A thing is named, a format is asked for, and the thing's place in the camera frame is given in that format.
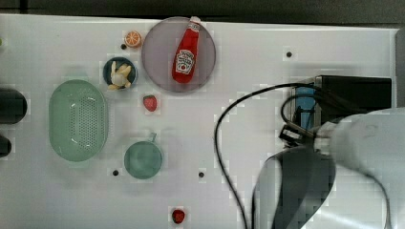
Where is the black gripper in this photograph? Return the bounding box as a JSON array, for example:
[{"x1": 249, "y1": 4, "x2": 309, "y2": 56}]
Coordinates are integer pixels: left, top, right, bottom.
[{"x1": 279, "y1": 125, "x2": 305, "y2": 147}]

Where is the black toaster oven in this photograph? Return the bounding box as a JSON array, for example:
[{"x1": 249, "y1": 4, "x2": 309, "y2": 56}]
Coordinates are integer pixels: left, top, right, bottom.
[{"x1": 290, "y1": 75, "x2": 392, "y2": 130}]

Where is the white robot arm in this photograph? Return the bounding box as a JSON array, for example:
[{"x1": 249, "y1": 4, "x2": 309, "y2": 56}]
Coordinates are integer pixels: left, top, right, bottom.
[{"x1": 252, "y1": 108, "x2": 404, "y2": 229}]

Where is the red ketchup bottle toy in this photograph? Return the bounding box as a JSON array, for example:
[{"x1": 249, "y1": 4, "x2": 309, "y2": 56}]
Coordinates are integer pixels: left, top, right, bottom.
[{"x1": 172, "y1": 16, "x2": 201, "y2": 84}]

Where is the small red fruit toy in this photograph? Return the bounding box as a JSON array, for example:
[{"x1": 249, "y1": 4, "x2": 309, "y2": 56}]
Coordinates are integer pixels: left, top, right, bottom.
[{"x1": 172, "y1": 209, "x2": 185, "y2": 224}]

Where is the red strawberry toy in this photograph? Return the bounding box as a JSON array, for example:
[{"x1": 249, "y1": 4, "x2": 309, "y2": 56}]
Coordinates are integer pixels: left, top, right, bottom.
[{"x1": 142, "y1": 94, "x2": 158, "y2": 112}]

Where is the grey round plate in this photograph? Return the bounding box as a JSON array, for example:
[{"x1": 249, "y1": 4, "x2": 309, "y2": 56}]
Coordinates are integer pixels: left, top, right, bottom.
[{"x1": 141, "y1": 17, "x2": 216, "y2": 93}]

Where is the blue bowl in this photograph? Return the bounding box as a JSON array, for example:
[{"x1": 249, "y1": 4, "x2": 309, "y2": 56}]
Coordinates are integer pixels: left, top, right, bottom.
[{"x1": 103, "y1": 57, "x2": 138, "y2": 90}]

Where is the peeled banana toy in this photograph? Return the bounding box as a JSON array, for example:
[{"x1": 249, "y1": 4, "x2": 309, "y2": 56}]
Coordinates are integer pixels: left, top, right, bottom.
[{"x1": 108, "y1": 61, "x2": 132, "y2": 91}]

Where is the orange slice toy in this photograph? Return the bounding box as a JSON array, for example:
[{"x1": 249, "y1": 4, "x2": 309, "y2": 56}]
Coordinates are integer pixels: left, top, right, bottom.
[{"x1": 124, "y1": 31, "x2": 142, "y2": 48}]

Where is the green perforated colander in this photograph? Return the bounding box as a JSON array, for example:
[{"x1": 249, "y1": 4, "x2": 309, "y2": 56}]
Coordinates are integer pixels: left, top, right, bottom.
[{"x1": 49, "y1": 79, "x2": 109, "y2": 162}]

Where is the black cylinder holder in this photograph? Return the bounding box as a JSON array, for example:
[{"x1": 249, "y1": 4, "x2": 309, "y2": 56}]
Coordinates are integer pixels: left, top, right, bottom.
[{"x1": 0, "y1": 88, "x2": 28, "y2": 124}]

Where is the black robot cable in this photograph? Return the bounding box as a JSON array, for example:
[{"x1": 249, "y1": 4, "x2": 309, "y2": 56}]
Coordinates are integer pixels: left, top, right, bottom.
[{"x1": 213, "y1": 82, "x2": 323, "y2": 229}]

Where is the green cup with handle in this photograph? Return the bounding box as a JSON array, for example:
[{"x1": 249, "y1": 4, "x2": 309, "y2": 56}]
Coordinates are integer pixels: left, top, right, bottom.
[{"x1": 124, "y1": 133, "x2": 163, "y2": 179}]

